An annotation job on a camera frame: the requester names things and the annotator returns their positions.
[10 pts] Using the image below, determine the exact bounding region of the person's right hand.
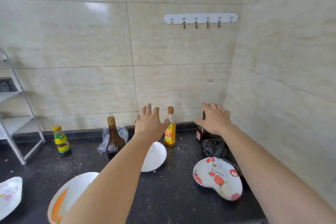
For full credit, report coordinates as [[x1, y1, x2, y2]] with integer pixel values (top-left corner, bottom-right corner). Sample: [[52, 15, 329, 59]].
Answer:
[[194, 102, 233, 137]]

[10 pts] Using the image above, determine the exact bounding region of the person's left hand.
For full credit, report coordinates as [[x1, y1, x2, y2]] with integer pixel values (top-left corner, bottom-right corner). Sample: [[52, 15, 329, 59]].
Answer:
[[134, 103, 171, 143]]

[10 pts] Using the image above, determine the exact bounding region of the brown bottle black cap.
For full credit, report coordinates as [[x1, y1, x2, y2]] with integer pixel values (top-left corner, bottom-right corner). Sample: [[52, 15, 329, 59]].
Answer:
[[196, 111, 217, 142]]

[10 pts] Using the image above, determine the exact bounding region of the clear bottle yellow label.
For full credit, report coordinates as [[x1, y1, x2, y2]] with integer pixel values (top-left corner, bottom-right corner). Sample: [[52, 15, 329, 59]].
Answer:
[[164, 106, 177, 147]]

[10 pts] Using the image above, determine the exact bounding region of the black plastic bag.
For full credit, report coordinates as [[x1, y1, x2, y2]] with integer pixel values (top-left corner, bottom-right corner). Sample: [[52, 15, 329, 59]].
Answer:
[[201, 137, 238, 167]]

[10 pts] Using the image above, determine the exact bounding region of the clear plastic bag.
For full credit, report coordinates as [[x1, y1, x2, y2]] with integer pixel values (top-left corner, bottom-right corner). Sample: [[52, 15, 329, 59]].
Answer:
[[97, 126, 129, 155]]

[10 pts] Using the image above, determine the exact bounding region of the white round plate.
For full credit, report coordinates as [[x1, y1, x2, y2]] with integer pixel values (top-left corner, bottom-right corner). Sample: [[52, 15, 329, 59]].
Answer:
[[141, 141, 167, 173]]

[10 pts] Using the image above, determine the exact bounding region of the dark bottle tan cap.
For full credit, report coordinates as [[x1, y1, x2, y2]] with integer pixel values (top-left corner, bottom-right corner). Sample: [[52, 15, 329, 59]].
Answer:
[[106, 116, 126, 160]]

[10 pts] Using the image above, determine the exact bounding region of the strawberry print plate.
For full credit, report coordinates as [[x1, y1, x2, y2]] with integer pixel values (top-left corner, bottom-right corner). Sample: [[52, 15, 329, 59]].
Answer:
[[192, 156, 243, 201]]

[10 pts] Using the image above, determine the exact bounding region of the small green yellow label bottle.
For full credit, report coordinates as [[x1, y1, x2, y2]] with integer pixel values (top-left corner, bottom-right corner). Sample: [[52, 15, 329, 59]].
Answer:
[[51, 125, 71, 154]]

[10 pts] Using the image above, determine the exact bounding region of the white plate orange green print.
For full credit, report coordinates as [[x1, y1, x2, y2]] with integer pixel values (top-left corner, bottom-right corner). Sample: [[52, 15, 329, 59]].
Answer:
[[47, 171, 100, 224]]

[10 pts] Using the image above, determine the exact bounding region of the white metal shelf rack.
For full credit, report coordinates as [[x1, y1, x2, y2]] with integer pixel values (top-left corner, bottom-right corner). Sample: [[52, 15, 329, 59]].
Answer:
[[0, 48, 46, 165]]

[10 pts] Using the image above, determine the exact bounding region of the white square plate pink flower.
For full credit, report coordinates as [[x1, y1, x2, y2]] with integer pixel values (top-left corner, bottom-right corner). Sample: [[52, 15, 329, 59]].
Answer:
[[0, 176, 23, 221]]

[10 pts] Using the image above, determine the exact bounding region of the person's right forearm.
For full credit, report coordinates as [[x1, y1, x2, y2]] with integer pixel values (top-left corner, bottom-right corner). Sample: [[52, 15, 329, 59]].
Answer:
[[220, 123, 336, 224]]

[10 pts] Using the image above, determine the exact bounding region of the person's left forearm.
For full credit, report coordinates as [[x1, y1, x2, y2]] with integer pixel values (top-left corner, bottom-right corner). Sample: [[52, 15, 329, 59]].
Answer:
[[59, 132, 158, 224]]

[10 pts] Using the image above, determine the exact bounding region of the black speckled countertop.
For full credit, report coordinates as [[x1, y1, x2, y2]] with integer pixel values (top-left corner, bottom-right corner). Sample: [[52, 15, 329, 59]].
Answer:
[[0, 122, 268, 224]]

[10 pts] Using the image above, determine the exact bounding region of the white wall hook rail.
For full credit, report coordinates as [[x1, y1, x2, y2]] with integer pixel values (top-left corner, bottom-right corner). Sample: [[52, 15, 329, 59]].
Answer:
[[164, 13, 239, 29]]

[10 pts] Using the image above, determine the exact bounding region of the grey wall socket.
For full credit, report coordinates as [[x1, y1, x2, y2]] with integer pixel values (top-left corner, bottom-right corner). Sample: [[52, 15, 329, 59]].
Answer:
[[0, 77, 18, 93]]

